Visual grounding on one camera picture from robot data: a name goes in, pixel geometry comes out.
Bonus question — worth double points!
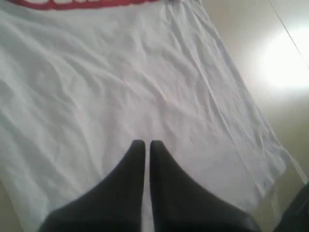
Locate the white t-shirt with red logo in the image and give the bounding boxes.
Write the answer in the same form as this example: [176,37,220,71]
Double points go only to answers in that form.
[0,0,292,232]

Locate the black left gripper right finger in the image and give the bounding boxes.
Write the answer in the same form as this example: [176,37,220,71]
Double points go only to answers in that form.
[150,140,260,232]

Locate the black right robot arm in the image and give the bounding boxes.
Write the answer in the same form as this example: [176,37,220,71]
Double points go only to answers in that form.
[274,183,309,232]

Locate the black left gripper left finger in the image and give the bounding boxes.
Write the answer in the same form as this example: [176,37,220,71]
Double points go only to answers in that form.
[40,140,145,232]

